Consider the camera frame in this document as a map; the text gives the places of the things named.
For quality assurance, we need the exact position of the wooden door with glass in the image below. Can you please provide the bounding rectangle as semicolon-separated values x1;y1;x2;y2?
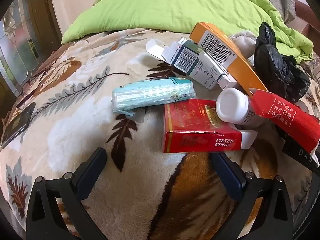
0;0;63;100

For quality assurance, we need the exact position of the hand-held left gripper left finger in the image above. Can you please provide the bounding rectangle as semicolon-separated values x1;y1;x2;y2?
26;147;108;240

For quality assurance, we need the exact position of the white blue medicine box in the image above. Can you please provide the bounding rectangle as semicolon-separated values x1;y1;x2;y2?
146;37;204;77

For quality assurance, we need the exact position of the black plastic bag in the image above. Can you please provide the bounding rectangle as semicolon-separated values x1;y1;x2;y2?
253;22;311;103

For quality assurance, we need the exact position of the white pill bottle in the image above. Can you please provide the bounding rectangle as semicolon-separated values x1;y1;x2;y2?
216;88;264;128

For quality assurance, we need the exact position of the orange cardboard box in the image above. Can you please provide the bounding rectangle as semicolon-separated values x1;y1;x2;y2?
189;22;269;95

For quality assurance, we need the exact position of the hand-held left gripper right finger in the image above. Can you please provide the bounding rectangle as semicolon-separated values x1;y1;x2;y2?
211;152;294;240

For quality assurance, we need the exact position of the light blue tissue pack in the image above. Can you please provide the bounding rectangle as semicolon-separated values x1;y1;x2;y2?
111;77;195;117

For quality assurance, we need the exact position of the red cardboard box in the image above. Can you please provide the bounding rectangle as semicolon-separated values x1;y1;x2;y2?
249;87;320;155

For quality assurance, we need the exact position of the green quilt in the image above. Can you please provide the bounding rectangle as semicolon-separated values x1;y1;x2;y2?
61;0;314;60

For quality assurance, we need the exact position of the white glove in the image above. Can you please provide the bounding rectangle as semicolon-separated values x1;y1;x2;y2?
229;30;260;58

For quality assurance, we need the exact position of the leaf printed blanket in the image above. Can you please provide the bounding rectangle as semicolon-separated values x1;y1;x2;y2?
0;27;320;240

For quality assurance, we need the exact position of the brown striped sofa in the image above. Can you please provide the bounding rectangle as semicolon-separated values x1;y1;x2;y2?
295;0;320;38

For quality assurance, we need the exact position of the black smartphone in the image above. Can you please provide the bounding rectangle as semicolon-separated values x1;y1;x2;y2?
0;102;36;148

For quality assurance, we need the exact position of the red cigarette box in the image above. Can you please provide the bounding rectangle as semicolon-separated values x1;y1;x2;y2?
162;99;258;153

